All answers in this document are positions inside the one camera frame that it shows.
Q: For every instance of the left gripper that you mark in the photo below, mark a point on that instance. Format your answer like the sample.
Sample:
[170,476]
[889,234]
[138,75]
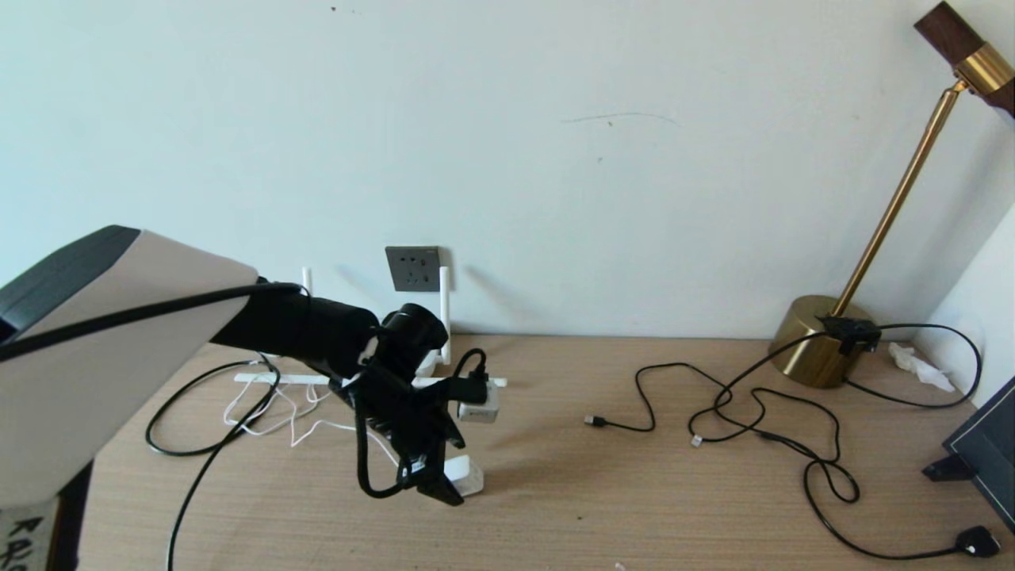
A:
[396,412]

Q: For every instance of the white power adapter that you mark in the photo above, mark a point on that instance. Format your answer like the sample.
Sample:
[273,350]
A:
[469,478]

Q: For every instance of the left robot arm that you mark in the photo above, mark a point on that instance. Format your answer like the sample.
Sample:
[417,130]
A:
[119,357]

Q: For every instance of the white wifi router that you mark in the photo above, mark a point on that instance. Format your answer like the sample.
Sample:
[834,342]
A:
[446,309]

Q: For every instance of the brass desk lamp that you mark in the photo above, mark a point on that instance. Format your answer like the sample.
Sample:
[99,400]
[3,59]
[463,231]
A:
[801,341]

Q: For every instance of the white handwritten label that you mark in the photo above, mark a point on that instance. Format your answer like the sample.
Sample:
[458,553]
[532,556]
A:
[24,539]

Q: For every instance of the crumpled white tissue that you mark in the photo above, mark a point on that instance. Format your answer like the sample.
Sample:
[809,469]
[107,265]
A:
[920,369]

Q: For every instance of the dark framed board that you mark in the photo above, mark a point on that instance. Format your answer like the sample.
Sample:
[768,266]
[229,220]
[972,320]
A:
[991,444]

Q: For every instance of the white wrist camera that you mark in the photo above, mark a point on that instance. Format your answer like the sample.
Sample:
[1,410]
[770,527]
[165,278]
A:
[480,411]

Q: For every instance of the grey wall socket plate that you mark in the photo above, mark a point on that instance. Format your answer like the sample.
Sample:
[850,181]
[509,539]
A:
[412,268]

